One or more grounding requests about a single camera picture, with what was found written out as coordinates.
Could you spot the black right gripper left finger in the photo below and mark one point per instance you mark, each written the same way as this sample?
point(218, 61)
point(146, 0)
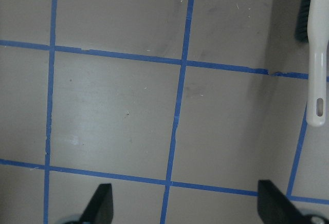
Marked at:
point(100, 209)

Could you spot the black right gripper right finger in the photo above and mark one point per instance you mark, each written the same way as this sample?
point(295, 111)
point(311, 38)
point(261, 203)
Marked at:
point(274, 207)

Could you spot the white hand brush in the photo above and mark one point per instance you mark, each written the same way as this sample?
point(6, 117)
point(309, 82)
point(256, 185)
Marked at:
point(312, 28)

